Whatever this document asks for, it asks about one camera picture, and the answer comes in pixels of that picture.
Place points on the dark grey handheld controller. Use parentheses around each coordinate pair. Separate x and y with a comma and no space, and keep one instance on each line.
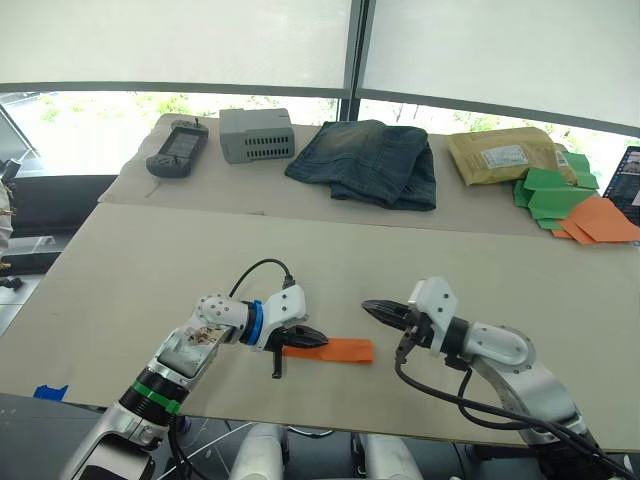
(177,147)

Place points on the silver rounded robot leg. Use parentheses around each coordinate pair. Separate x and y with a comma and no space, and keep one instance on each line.
(260,452)
(392,460)

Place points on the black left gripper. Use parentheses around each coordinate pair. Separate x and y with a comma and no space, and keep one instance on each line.
(282,340)

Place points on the small orange paper sheet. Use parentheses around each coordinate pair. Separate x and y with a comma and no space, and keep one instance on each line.
(560,233)

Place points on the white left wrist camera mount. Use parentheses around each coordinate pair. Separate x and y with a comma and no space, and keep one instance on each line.
(287,310)

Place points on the green paper sheet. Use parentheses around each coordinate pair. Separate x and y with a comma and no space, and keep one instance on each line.
(547,181)
(521,195)
(560,204)
(582,170)

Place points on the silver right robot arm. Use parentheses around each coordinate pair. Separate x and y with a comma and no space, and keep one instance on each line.
(520,370)

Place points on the large orange paper sheet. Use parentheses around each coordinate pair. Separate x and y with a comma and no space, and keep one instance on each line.
(602,222)

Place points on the grey vented plastic box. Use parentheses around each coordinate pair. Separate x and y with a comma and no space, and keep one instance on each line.
(255,137)

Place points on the white roller blind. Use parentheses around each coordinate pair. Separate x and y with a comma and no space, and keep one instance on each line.
(175,45)
(500,50)

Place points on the folded blue denim jeans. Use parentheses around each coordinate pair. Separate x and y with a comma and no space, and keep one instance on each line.
(370,165)

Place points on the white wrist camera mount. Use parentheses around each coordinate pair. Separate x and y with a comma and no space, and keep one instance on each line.
(437,310)
(287,310)

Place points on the yellow padded mailer envelope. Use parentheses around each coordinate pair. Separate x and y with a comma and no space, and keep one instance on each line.
(495,157)

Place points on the white and gold device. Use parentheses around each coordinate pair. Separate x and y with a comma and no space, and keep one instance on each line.
(5,220)

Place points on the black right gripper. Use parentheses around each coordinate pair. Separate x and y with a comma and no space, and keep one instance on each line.
(417,330)

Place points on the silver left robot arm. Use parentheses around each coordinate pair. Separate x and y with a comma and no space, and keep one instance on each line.
(185,350)

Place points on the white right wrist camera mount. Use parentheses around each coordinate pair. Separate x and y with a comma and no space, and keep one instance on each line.
(437,310)

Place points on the blue tape strip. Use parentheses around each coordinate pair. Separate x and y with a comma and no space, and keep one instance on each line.
(50,392)

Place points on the dark window mullion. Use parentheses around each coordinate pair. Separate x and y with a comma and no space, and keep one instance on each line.
(352,60)

